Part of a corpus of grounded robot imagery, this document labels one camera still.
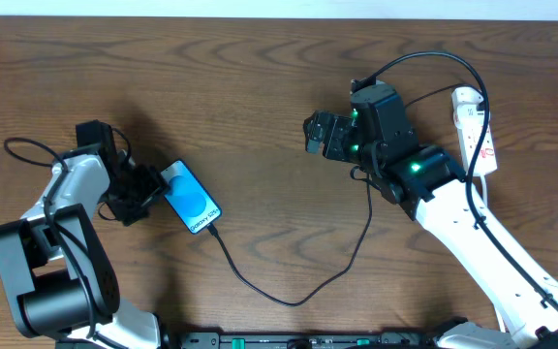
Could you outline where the white power strip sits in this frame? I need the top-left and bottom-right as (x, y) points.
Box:
(452, 107), (499, 178)

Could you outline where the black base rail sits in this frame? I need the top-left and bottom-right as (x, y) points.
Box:
(55, 331), (459, 349)

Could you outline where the blue Galaxy smartphone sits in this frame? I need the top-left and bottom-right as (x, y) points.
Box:
(161, 159), (222, 235)

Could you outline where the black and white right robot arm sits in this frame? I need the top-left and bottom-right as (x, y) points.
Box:
(303, 82), (558, 348)

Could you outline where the white power strip cord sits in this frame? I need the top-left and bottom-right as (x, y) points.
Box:
(479, 174), (509, 335)

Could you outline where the white USB charger plug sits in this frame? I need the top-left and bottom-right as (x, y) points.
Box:
(451, 86), (484, 129)

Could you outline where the black charger cable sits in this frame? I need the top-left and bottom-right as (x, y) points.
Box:
(205, 82), (483, 308)

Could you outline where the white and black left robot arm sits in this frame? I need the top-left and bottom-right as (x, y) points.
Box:
(0, 143), (172, 348)

